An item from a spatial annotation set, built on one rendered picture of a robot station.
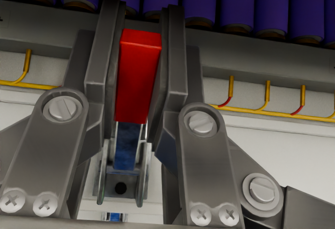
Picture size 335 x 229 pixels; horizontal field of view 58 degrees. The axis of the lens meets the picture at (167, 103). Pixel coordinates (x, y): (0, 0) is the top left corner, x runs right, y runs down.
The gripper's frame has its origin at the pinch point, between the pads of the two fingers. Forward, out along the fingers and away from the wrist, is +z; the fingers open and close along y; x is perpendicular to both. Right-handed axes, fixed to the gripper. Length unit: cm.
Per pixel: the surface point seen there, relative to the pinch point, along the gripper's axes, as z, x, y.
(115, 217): 2.2, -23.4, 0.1
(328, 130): 2.4, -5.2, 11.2
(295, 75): 3.6, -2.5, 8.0
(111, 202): -1.5, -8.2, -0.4
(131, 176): -0.4, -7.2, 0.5
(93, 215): 3.1, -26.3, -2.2
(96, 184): -0.9, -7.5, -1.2
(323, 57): 4.6, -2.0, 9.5
